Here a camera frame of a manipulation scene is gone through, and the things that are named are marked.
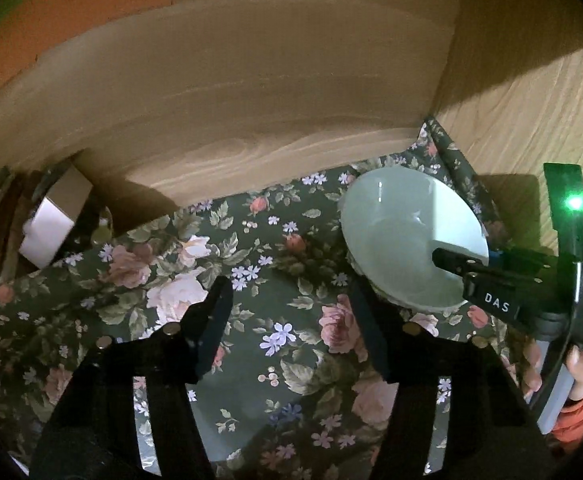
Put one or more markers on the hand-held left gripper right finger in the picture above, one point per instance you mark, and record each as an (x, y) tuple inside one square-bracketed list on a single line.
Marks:
[(369, 325)]

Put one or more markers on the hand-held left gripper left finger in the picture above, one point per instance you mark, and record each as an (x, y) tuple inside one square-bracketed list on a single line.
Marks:
[(214, 320)]

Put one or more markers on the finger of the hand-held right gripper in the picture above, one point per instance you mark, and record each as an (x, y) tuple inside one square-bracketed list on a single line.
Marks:
[(531, 266), (459, 261)]

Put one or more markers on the pale green bowl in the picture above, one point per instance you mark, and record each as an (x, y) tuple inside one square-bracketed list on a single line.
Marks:
[(406, 230)]

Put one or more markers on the person's right forearm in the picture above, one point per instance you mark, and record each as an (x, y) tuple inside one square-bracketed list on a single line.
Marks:
[(579, 422)]

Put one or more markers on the white bowl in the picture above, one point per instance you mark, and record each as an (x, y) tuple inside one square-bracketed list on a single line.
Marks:
[(371, 284)]

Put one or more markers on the floral green tablecloth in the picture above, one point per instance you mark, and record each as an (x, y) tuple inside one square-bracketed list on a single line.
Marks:
[(271, 260)]

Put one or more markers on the white cardboard box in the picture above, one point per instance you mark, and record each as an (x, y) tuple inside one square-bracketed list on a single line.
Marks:
[(46, 230)]

